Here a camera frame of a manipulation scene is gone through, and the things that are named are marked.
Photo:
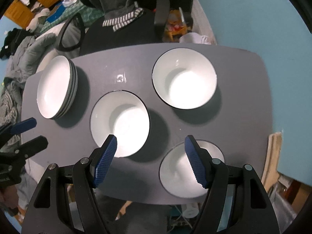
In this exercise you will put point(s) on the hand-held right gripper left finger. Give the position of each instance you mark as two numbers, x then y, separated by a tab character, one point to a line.
106	160

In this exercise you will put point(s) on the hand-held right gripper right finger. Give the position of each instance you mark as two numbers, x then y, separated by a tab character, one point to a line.
195	160

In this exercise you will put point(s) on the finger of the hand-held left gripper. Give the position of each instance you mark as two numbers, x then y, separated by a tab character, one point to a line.
24	126
33	146

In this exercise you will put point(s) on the white bowl black rim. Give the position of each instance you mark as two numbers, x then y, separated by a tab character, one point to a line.
178	173
185	82
121	121

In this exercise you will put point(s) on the person's left hand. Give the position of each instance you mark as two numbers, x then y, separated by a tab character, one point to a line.
7	196

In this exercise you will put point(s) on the grey knit blanket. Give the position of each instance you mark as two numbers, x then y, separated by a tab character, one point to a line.
9	102

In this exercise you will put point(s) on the grey duvet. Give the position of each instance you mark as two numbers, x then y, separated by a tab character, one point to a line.
26	53

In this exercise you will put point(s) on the wooden boards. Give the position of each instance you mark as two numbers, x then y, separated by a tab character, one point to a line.
273	156

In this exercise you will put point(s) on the black clothes pile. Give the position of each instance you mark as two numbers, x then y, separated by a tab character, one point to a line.
12	39

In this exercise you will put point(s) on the clear plastic bag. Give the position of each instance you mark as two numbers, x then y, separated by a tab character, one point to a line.
280	199

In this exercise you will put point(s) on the beige clothes pile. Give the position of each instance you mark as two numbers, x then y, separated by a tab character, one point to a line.
39	17

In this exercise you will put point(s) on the orange wooden wardrobe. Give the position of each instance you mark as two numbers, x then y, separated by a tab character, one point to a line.
19	12

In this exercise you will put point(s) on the flat blue box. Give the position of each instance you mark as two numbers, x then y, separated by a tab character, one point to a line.
56	13

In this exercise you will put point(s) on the white crumpled bag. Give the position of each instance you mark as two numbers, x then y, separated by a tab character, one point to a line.
195	39

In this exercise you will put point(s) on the black office chair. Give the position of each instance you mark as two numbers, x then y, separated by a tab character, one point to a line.
117	39

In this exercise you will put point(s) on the green checkered tablecloth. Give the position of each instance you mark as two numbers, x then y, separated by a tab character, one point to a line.
80	12

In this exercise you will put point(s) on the grey garment striped cuffs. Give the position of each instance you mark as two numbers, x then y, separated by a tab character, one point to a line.
114	0

